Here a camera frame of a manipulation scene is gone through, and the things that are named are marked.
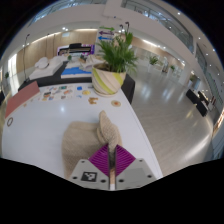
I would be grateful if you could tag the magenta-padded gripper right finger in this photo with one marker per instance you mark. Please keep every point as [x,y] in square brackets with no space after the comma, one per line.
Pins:
[124,160]

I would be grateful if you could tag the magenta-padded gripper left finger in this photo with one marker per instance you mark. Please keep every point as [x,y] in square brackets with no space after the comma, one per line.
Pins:
[100,160]

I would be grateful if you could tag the beige fluffy towel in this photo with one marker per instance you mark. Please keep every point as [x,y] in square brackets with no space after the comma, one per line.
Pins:
[80,140]

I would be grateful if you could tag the small orange round disc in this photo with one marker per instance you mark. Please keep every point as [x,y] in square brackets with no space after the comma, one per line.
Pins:
[115,103]

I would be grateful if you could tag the small brown flat figure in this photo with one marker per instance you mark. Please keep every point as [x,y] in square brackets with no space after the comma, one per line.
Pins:
[92,100]

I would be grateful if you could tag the potted plant in striped pot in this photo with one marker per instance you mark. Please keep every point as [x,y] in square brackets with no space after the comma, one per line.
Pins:
[106,81]

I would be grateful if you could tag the black display table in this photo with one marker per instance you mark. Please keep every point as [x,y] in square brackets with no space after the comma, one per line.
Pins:
[53,81]

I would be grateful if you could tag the blue-based architectural model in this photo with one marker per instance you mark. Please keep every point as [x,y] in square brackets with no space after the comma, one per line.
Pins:
[73,71]

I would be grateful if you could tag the group of black seats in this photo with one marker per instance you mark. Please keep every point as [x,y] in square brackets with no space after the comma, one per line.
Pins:
[196,100]

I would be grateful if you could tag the salmon pink flat mat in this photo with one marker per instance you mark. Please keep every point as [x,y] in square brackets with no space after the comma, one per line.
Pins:
[21,98]

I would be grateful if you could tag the distant potted plant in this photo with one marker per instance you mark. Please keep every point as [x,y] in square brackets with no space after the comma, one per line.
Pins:
[153,60]

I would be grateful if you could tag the white architectural model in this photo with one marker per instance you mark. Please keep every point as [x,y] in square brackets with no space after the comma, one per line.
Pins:
[46,68]

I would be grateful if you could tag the black piano with screen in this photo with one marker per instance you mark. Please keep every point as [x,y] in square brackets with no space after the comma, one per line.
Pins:
[76,50]

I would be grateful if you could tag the coloured arrow direction signs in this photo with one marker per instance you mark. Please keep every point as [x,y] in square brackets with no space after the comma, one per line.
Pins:
[106,32]

